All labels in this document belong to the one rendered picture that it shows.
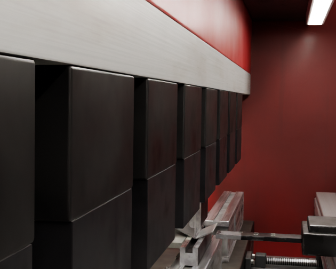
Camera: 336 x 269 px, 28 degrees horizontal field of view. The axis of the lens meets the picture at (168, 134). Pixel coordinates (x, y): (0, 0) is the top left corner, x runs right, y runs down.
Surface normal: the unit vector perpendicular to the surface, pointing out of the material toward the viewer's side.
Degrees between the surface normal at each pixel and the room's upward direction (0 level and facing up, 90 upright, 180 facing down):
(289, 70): 90
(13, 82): 90
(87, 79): 90
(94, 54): 90
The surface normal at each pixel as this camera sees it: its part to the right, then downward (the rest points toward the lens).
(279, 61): -0.18, 0.05
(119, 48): 0.98, 0.03
